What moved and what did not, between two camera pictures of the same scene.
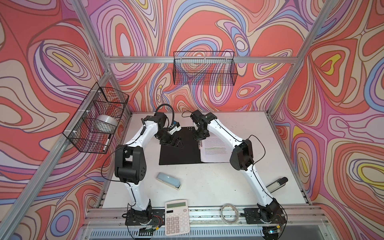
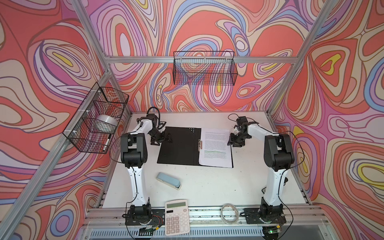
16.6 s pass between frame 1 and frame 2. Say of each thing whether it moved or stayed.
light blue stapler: stayed
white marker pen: stayed
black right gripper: moved
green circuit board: stayed
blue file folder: stayed
